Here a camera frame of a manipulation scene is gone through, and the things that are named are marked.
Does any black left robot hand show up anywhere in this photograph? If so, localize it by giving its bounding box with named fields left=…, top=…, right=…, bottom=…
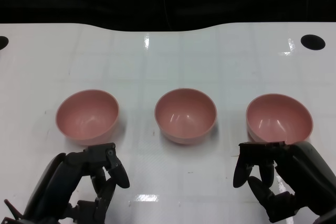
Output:
left=23, top=142, right=130, bottom=224

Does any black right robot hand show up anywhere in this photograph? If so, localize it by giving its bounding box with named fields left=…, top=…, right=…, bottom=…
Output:
left=233, top=141, right=336, bottom=223

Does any pink plastic bowl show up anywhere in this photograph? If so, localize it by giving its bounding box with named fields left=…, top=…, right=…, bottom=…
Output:
left=246, top=93, right=314, bottom=145
left=154, top=88, right=218, bottom=145
left=55, top=89, right=120, bottom=146

